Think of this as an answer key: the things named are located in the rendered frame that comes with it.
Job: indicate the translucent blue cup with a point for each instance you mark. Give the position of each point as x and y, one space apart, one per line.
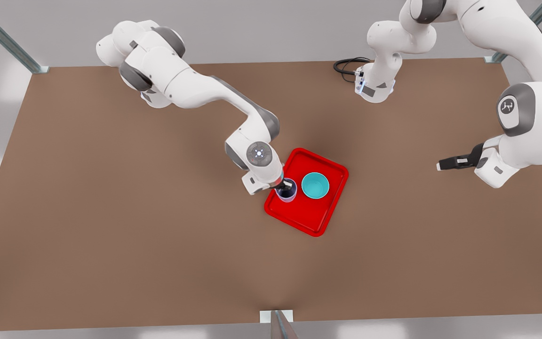
286 193

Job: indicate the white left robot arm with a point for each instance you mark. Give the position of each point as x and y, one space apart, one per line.
525 141

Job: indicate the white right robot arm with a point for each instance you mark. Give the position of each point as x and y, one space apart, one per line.
191 87

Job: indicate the teal bowl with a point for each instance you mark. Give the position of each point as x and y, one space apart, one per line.
315 185

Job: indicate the red plastic tray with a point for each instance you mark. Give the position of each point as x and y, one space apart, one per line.
320 214

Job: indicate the silver frame post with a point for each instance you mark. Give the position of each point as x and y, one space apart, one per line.
522 30
5 37
278 325

